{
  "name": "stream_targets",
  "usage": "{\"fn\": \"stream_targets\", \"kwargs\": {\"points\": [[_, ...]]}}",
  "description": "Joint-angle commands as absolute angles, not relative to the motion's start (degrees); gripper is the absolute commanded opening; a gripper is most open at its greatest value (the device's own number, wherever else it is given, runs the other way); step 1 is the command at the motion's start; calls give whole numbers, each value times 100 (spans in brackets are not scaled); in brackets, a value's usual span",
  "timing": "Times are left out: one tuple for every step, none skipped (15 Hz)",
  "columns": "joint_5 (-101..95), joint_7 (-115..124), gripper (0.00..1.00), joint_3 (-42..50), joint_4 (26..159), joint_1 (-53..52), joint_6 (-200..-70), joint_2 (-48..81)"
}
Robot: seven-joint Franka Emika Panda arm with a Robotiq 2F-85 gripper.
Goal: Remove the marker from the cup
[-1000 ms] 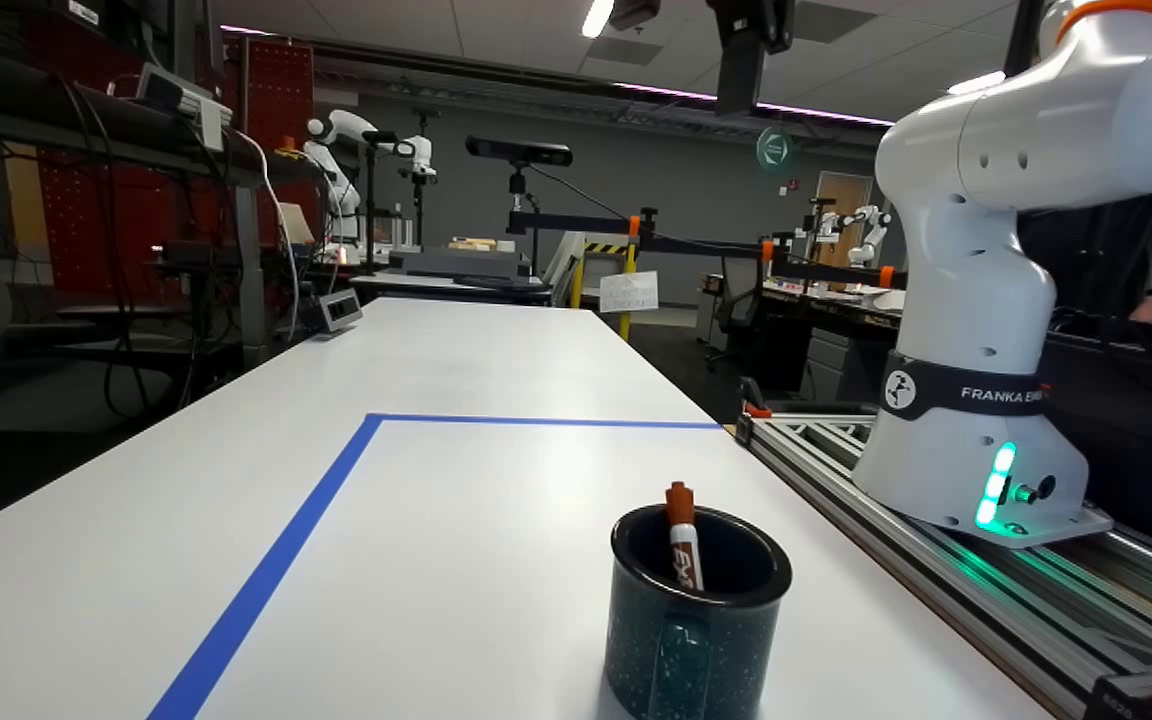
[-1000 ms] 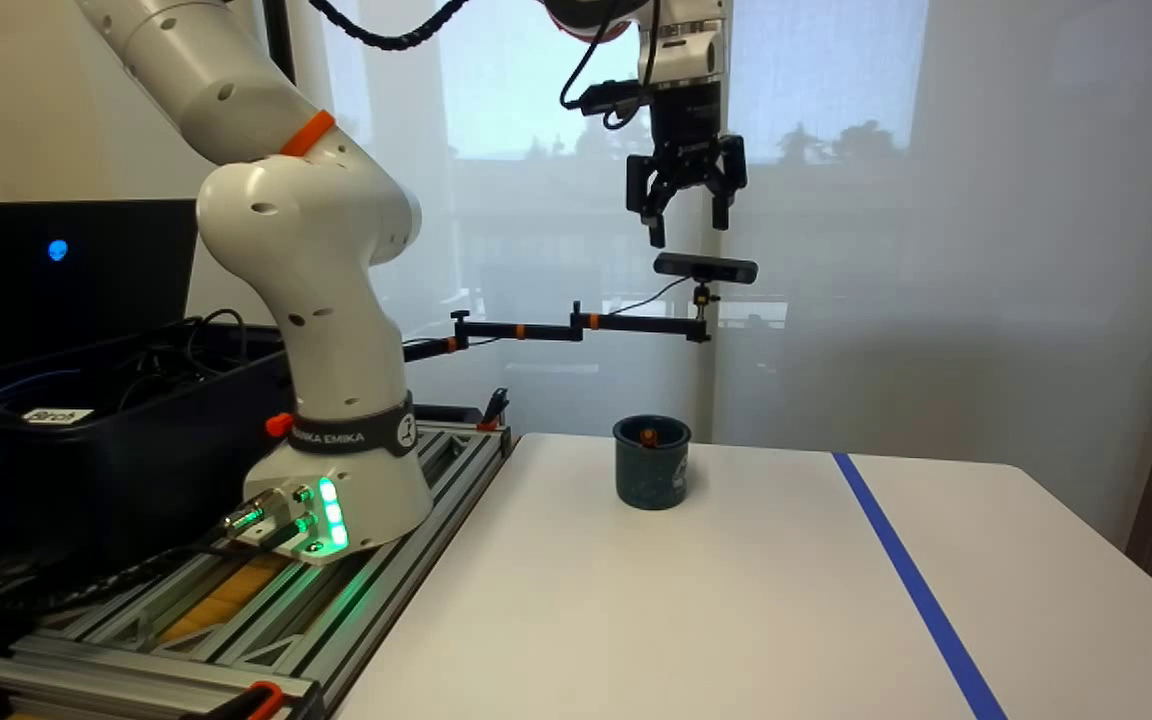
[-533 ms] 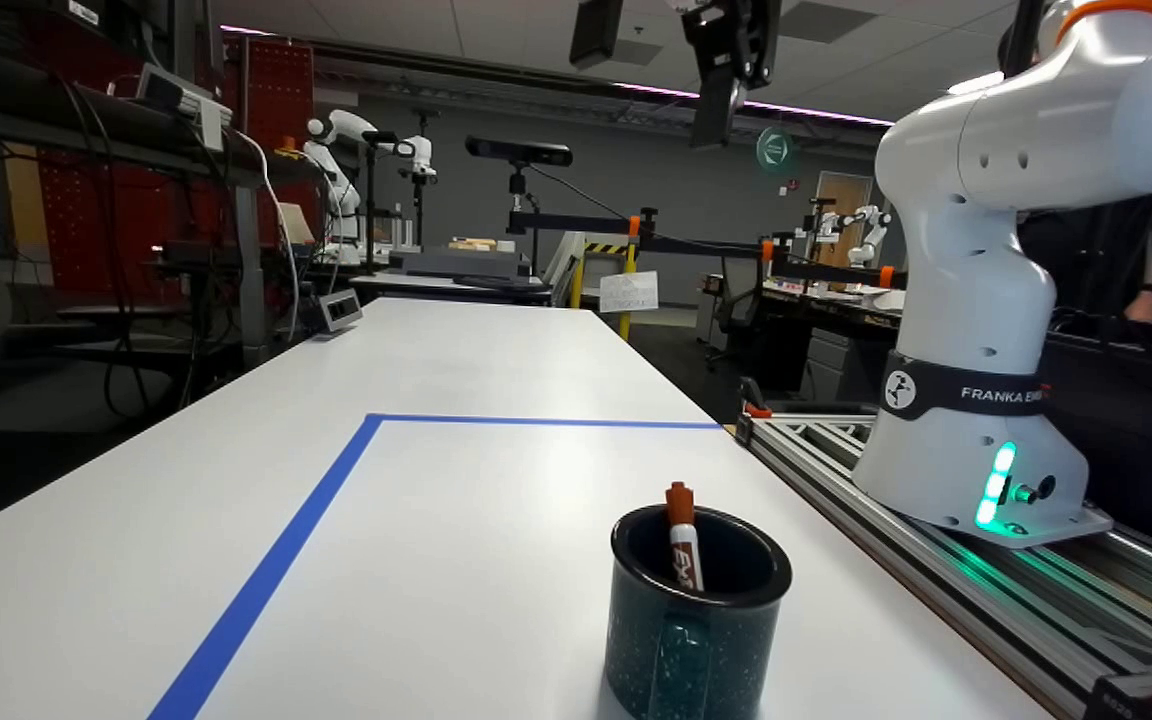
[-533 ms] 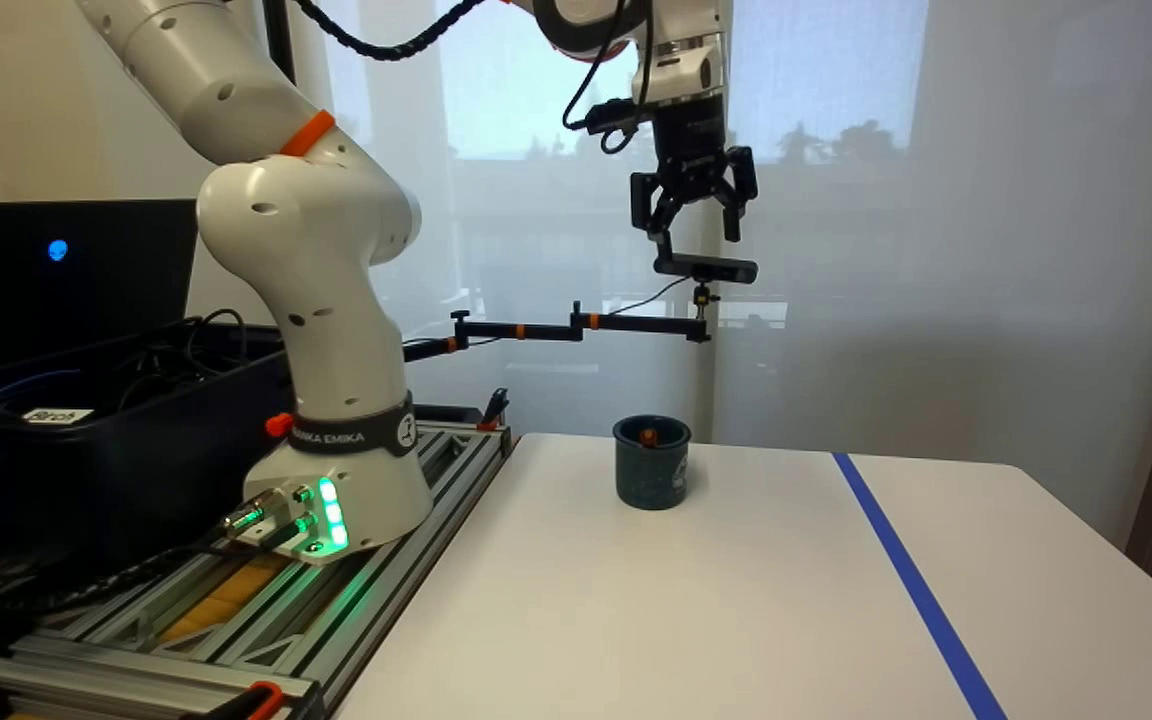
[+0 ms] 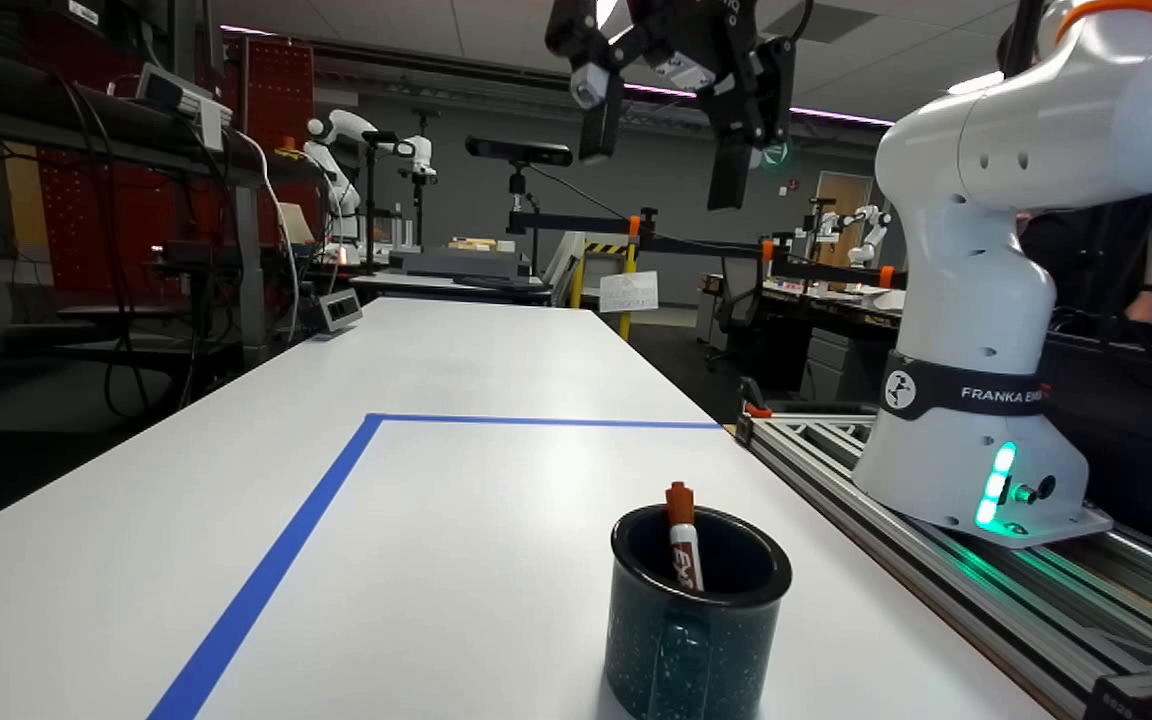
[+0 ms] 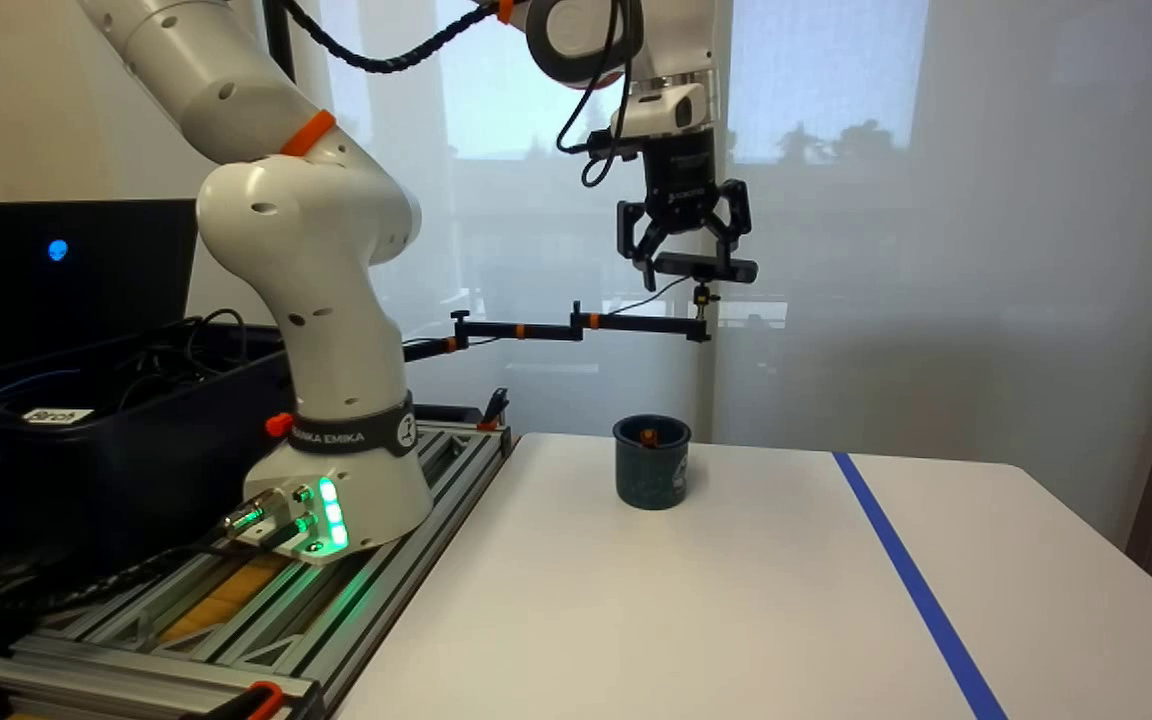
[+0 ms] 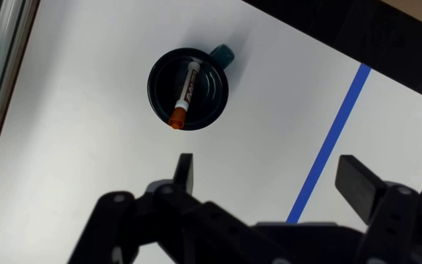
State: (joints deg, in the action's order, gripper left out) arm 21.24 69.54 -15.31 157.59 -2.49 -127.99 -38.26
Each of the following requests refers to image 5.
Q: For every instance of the dark metal shelf rack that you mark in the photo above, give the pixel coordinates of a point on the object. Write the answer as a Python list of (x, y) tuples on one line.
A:
[(96, 227)]

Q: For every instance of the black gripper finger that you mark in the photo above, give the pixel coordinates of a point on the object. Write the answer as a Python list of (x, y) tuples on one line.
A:
[(599, 114), (732, 152)]

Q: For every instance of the grey ceiling vent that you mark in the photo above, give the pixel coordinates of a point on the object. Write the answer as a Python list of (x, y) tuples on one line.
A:
[(832, 21)]

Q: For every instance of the white paper sign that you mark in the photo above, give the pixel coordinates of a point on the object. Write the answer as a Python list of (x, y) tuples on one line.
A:
[(628, 293)]

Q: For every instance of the small white background robot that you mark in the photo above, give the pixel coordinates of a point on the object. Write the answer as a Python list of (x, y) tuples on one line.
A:
[(858, 234)]

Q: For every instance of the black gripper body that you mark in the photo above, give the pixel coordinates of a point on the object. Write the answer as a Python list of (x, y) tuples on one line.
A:
[(683, 27)]

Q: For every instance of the yellow black post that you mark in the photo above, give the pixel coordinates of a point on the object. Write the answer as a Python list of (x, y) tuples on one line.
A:
[(626, 267)]

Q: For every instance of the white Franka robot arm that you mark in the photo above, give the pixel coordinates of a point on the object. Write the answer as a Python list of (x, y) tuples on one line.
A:
[(979, 267)]

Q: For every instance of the long blue tape strip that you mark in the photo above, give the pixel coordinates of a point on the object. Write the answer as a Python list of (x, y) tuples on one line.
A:
[(271, 575)]

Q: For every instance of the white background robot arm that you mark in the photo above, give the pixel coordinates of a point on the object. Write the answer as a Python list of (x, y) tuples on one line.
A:
[(337, 187)]

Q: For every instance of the white marker with orange cap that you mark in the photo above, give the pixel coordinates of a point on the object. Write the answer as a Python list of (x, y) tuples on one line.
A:
[(685, 541)]

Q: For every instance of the black bar camera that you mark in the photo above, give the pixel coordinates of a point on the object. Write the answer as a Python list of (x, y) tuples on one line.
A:
[(519, 151)]

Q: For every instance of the aluminium rail frame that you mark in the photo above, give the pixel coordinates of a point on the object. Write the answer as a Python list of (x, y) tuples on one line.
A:
[(897, 544)]

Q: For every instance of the black bar with orange clamps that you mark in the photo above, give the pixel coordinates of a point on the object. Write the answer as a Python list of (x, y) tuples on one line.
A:
[(683, 246)]

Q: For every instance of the small grey box device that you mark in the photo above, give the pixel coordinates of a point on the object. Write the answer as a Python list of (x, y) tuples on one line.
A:
[(337, 310)]

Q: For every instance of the dark green speckled cup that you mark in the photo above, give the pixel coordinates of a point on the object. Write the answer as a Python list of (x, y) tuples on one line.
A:
[(683, 655)]

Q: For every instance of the short blue tape strip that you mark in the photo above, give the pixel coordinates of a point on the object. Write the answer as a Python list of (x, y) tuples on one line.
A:
[(538, 423)]

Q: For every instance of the black camera tripod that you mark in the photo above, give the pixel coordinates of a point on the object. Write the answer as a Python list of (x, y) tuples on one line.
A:
[(519, 214)]

